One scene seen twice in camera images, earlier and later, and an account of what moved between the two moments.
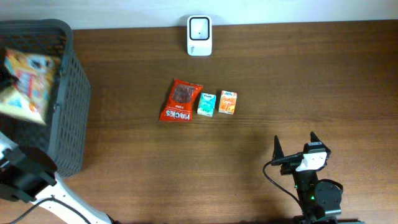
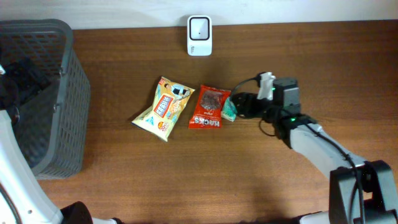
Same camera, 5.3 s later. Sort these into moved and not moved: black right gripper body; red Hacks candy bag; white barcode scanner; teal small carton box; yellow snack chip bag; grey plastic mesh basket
Moved: black right gripper body; teal small carton box; yellow snack chip bag; red Hacks candy bag
Not moved: grey plastic mesh basket; white barcode scanner
